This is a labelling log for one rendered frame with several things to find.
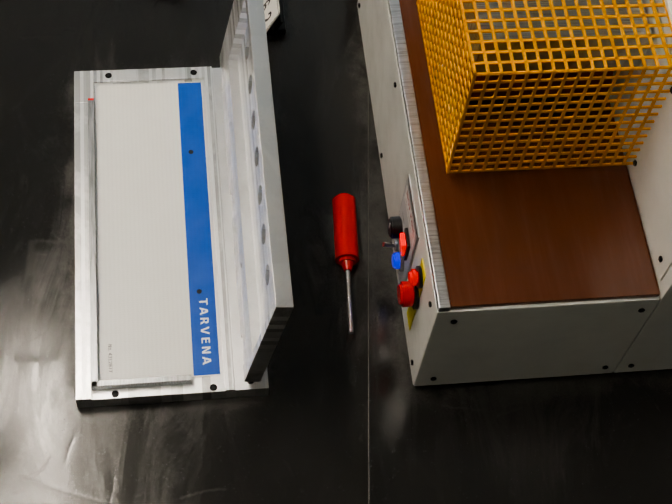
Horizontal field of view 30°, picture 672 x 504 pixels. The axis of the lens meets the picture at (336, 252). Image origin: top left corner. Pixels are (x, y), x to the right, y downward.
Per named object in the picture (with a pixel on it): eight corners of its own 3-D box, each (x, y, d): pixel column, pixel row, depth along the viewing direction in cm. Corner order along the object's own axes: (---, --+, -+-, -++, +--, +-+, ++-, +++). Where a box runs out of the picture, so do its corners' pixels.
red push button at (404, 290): (394, 287, 136) (398, 272, 133) (412, 286, 136) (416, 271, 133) (399, 315, 134) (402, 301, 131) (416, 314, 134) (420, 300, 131)
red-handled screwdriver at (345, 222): (331, 203, 151) (333, 191, 149) (354, 203, 151) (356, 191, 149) (337, 338, 142) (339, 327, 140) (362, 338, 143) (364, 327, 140)
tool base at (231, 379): (75, 82, 157) (72, 64, 154) (241, 76, 160) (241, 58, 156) (77, 408, 136) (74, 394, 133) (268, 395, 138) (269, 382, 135)
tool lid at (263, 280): (243, -41, 141) (259, -39, 142) (217, 64, 157) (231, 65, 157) (275, 307, 120) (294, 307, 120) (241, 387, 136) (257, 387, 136)
